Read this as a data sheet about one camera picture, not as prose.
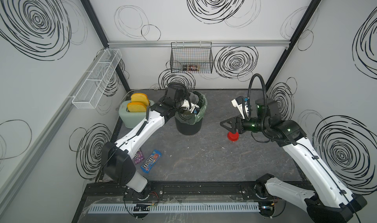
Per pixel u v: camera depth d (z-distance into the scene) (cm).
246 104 58
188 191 75
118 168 41
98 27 83
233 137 94
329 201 38
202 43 91
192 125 78
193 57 99
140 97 87
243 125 56
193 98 81
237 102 59
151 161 83
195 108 70
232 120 56
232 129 57
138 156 84
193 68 88
